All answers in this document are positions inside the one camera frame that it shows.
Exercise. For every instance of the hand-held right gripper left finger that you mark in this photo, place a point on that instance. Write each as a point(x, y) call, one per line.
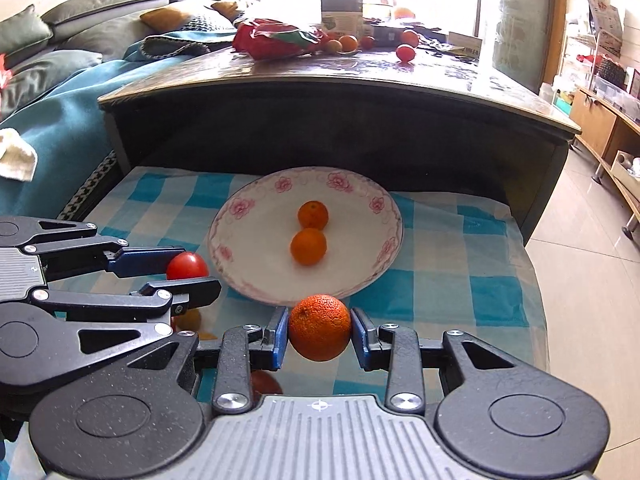
point(279, 340)

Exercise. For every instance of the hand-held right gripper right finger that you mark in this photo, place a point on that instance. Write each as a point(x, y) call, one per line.
point(361, 340)

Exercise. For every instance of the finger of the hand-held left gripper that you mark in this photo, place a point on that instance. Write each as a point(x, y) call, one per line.
point(150, 260)
point(200, 292)

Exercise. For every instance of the red tomato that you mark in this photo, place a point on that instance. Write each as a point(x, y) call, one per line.
point(405, 53)
point(266, 384)
point(189, 264)

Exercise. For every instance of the large dark orange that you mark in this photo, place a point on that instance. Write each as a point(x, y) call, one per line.
point(320, 327)

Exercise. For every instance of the floral white plate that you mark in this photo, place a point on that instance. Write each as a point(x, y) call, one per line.
point(250, 240)

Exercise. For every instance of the yellow-orange fruit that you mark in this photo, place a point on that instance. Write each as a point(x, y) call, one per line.
point(189, 319)

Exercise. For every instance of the small orange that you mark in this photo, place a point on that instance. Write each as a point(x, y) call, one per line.
point(332, 46)
point(349, 43)
point(410, 38)
point(313, 214)
point(308, 247)

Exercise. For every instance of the blue white checkered cloth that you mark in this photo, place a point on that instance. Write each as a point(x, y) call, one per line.
point(450, 280)

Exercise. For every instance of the white towel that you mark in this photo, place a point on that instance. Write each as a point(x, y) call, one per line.
point(15, 155)

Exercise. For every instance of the teal blanket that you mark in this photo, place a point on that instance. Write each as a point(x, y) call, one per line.
point(55, 110)

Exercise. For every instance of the dark coffee table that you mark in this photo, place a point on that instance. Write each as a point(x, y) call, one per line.
point(350, 120)

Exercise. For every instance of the mustard pillow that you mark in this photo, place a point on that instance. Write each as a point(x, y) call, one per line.
point(157, 19)

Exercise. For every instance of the grey-green cushion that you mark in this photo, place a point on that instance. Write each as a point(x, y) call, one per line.
point(22, 30)

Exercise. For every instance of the dark patterned pillow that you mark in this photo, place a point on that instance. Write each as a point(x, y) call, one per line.
point(207, 22)

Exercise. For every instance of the red plastic bag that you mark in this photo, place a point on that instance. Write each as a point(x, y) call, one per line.
point(270, 40)

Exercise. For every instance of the grey sofa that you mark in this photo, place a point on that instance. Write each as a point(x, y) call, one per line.
point(95, 15)

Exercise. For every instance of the grey cardboard box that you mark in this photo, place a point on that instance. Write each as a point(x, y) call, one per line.
point(341, 12)

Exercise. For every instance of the wooden cabinet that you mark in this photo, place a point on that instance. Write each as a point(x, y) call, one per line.
point(595, 125)

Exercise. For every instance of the white paper calendar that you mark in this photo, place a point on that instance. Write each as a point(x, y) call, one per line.
point(605, 20)

